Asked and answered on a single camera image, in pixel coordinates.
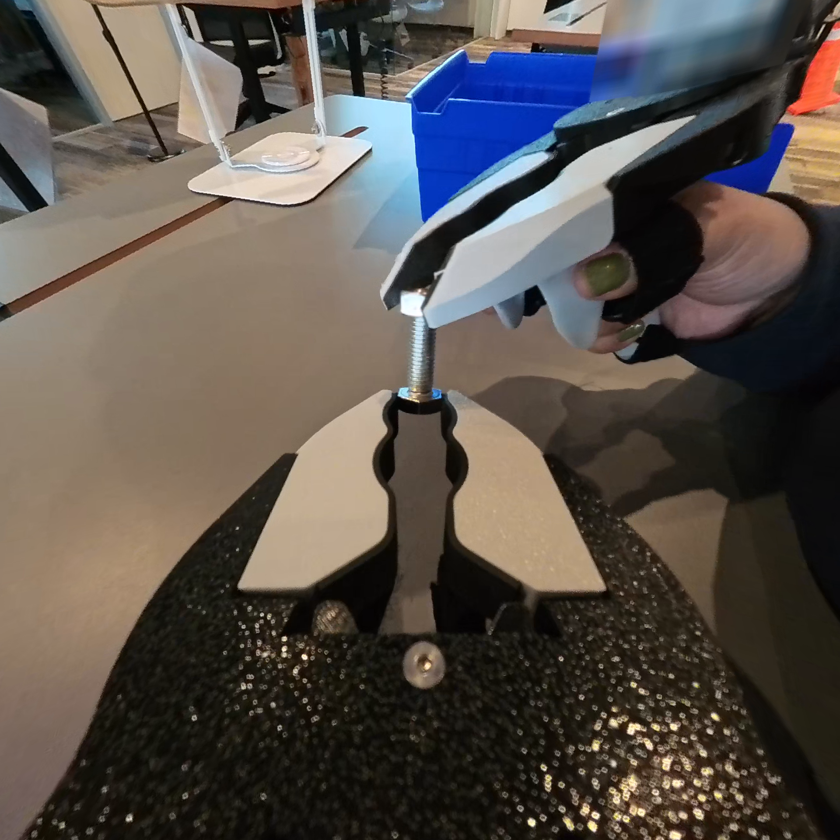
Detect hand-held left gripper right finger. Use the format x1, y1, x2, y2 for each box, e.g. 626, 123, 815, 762
446, 392, 606, 603

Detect white paper bag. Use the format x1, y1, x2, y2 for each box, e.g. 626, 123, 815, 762
177, 36, 245, 144

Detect blue plastic bin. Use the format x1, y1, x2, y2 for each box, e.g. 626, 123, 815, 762
406, 49, 796, 222

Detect black hex nut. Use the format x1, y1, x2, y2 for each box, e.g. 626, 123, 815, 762
395, 386, 448, 414

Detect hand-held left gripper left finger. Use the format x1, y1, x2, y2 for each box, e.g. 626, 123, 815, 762
238, 389, 399, 601

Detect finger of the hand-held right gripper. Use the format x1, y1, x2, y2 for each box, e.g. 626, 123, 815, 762
422, 113, 698, 329
382, 151, 567, 311

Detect wooden desk black legs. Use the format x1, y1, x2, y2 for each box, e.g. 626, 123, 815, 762
177, 0, 368, 99

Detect black tripod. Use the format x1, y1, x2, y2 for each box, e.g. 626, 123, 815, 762
91, 0, 173, 163

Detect orange traffic cone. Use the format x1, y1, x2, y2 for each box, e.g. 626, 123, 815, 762
786, 23, 840, 117

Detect person's right hand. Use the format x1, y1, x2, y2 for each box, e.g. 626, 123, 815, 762
571, 179, 815, 355

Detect silver bolt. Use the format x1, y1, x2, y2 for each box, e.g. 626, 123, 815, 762
397, 287, 442, 395

